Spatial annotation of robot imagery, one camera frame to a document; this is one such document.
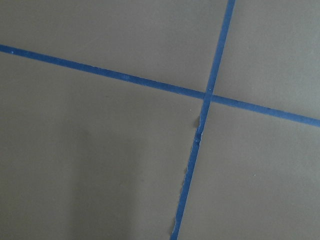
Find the brown paper table cover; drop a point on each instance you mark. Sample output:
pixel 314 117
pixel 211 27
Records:
pixel 159 119

